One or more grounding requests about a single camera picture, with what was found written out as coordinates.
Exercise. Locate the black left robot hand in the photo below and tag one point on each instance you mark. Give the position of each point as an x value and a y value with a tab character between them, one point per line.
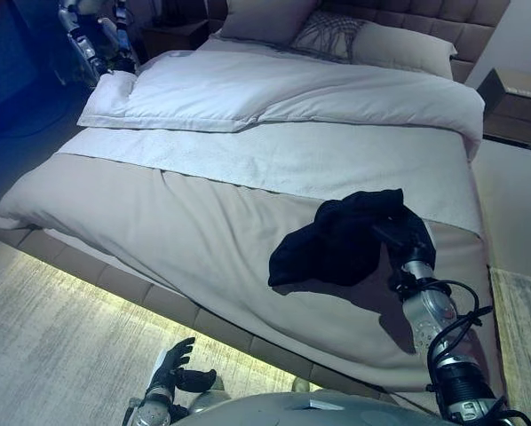
172	368

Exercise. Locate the large beige pillow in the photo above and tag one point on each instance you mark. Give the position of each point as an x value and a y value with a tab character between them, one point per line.
265	20

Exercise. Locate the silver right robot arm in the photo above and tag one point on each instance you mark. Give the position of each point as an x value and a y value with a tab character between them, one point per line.
430	310

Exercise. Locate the black garment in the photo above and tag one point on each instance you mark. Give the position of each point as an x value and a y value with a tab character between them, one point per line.
336	248

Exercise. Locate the silver humanoid robot standing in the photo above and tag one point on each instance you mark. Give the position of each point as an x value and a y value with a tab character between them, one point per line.
88	44

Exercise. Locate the grey patterned pillow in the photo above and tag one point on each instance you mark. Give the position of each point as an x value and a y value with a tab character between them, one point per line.
323	35

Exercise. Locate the silver left robot leg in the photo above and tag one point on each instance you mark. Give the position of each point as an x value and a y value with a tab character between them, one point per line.
210	399

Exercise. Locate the white duvet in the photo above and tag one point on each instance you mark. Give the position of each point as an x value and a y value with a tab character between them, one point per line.
292	89

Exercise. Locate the brown wooden nightstand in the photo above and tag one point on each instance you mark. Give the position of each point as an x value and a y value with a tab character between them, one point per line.
514	106

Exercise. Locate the dark wooden nightstand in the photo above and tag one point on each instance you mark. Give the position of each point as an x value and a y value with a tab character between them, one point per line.
172	40

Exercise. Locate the white textured coverlet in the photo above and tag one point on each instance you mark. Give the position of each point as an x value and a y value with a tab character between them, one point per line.
292	155

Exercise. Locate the beige tufted bed frame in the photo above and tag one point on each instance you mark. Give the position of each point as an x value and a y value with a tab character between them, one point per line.
128	284

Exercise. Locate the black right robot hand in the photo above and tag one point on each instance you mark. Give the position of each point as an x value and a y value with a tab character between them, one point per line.
418	239

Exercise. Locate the grey textured rug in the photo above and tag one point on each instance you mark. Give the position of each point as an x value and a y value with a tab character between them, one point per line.
70	333

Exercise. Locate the silver robot torso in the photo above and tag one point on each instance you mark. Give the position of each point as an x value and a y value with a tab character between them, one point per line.
292	410

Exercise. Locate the plain beige pillow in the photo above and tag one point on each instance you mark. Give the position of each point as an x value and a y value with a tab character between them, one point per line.
403	46

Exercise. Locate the beige bed runner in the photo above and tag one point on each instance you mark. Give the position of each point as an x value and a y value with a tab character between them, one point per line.
159	222

